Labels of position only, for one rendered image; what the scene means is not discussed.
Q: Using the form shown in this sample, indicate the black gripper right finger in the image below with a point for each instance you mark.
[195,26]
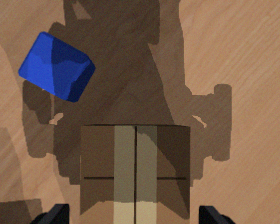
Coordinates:
[209,215]

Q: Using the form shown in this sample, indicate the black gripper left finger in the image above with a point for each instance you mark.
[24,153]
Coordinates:
[58,214]

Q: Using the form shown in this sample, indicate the blue block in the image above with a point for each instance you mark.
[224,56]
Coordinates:
[57,67]

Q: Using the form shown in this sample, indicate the brown cardboard box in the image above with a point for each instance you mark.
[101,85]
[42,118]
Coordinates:
[135,174]

